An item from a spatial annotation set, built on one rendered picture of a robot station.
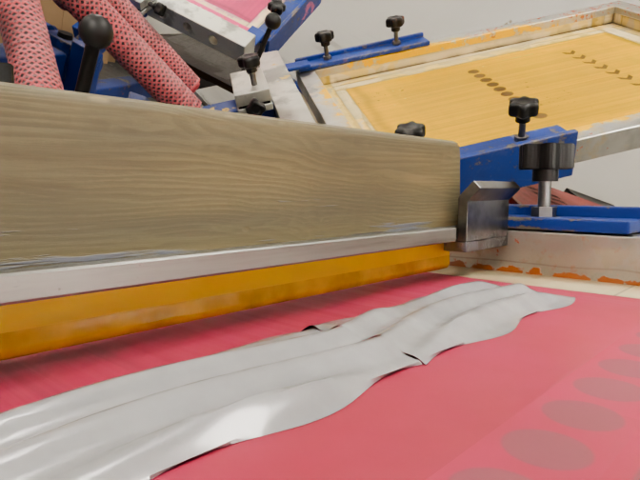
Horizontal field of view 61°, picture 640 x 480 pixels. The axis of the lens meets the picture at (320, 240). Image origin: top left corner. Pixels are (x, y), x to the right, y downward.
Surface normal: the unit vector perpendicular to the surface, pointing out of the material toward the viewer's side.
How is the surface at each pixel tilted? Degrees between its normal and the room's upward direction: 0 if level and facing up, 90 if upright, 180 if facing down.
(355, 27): 90
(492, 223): 58
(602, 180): 90
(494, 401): 32
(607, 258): 90
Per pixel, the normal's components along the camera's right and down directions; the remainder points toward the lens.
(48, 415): 0.45, -0.81
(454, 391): 0.00, -1.00
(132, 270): 0.73, 0.04
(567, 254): -0.68, 0.07
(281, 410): 0.47, -0.69
